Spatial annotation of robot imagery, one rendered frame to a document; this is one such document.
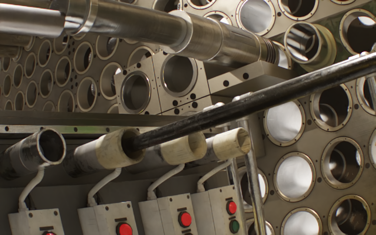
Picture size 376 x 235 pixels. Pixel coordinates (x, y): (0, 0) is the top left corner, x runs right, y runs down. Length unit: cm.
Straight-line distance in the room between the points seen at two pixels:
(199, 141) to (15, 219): 43
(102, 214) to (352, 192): 142
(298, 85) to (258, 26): 194
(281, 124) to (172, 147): 149
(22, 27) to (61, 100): 234
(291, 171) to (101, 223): 165
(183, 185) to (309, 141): 110
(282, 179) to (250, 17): 90
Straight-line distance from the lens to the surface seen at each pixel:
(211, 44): 165
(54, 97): 351
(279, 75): 189
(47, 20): 118
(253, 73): 179
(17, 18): 113
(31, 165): 67
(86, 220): 83
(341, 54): 202
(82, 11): 125
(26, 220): 69
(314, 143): 205
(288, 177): 228
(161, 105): 208
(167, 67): 209
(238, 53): 179
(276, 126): 226
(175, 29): 153
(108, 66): 297
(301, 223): 238
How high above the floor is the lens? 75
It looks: 10 degrees up
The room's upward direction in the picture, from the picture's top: 11 degrees counter-clockwise
